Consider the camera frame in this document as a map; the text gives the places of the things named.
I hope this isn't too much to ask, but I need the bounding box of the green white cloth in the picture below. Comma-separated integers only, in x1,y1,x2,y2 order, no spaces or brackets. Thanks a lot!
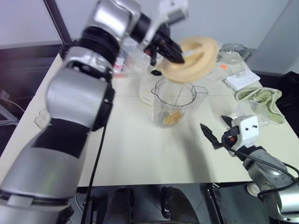
234,86,285,125

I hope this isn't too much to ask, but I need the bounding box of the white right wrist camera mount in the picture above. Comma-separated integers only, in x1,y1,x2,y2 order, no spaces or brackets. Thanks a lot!
230,115,259,156

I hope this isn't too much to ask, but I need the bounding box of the crumpled clear plastic scrap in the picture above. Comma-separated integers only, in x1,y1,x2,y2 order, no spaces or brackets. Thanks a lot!
34,107,51,130

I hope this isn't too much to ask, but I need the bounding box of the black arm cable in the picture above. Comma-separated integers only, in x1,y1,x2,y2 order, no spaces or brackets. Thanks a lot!
80,121,108,224
221,134,299,200

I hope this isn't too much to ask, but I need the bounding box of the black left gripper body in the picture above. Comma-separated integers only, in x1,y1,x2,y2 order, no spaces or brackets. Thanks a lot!
144,24,172,66

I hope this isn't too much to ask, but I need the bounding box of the black bag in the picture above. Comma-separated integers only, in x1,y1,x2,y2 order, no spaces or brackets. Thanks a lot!
277,71,299,118

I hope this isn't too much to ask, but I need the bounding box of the clear plastic bag red print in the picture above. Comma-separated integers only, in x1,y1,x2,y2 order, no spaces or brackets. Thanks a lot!
113,38,150,79

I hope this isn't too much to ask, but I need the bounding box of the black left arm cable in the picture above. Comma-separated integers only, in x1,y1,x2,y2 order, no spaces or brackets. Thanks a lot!
80,121,108,224

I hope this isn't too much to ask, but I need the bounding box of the clear glass bowl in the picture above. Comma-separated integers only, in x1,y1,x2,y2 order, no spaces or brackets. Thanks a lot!
218,43,252,64

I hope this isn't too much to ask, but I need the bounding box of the beige round juicer lid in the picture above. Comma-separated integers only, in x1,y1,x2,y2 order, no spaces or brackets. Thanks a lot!
156,35,219,84

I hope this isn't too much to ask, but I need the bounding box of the small white rounded object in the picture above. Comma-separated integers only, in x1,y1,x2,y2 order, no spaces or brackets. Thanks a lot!
247,182,261,197

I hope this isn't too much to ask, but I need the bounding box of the clear plastic pitcher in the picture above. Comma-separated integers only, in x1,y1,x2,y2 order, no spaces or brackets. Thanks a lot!
150,78,209,128

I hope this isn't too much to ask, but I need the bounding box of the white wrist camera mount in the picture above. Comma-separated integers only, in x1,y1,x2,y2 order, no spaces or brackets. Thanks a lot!
230,115,259,156
141,0,189,51

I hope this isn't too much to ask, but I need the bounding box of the white sheet with orange sticker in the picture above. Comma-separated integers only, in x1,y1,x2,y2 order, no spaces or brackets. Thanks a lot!
205,60,249,82

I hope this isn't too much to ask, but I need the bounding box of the black frame post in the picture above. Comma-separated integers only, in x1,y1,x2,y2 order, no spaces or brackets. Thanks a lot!
43,0,72,45

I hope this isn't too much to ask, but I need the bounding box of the black metal frame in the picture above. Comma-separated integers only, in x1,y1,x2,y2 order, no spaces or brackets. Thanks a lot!
207,182,277,224

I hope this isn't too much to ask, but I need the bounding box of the dark rounded shape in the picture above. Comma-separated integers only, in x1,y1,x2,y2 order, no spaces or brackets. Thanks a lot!
160,186,199,224
109,186,141,224

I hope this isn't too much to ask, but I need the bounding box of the white juicer base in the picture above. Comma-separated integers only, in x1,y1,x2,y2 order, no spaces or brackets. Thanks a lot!
138,62,164,107

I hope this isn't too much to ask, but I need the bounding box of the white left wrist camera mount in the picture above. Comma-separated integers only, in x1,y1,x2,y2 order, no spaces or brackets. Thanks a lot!
141,0,189,51

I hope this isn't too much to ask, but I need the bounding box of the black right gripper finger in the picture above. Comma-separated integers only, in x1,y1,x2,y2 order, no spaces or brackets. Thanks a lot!
221,115,233,128
200,123,221,145

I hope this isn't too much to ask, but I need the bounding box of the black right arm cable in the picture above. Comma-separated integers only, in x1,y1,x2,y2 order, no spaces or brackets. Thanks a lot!
221,134,299,200

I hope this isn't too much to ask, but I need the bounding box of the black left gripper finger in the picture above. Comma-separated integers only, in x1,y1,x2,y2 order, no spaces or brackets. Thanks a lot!
160,45,185,64
164,38,184,57

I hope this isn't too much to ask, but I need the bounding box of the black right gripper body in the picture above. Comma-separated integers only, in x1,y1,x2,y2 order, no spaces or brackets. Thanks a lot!
213,126,241,150

